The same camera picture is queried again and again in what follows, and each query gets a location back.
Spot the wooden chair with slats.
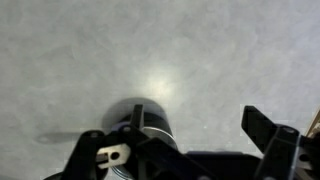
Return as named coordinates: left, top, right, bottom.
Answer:
left=304, top=109, right=320, bottom=140

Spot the black pot with handle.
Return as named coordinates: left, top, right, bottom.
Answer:
left=112, top=111, right=175, bottom=135

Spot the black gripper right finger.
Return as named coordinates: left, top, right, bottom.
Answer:
left=240, top=105, right=301, bottom=180

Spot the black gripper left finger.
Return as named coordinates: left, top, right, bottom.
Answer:
left=60, top=104, right=209, bottom=180

